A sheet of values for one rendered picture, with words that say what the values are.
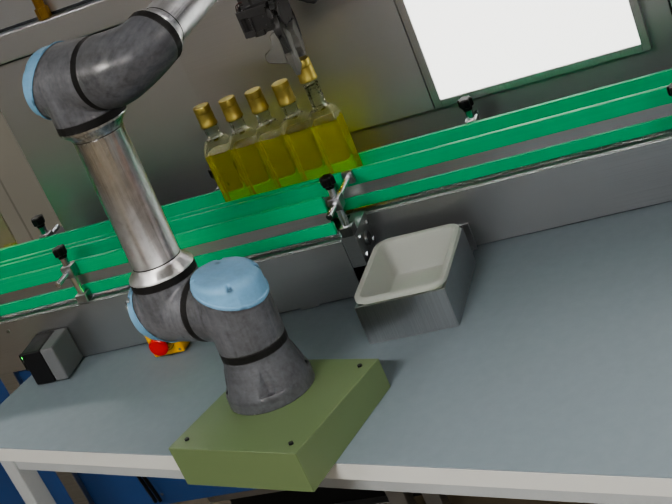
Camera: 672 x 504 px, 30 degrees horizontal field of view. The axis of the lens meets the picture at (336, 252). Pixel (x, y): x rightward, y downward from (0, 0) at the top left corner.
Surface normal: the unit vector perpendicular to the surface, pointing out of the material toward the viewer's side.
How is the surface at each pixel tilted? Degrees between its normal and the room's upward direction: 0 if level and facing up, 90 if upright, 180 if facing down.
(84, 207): 90
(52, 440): 0
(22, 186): 90
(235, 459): 90
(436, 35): 90
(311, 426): 4
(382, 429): 0
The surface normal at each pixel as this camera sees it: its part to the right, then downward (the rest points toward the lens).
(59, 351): 0.90, -0.22
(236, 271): -0.22, -0.87
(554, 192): -0.22, 0.50
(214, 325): -0.54, 0.48
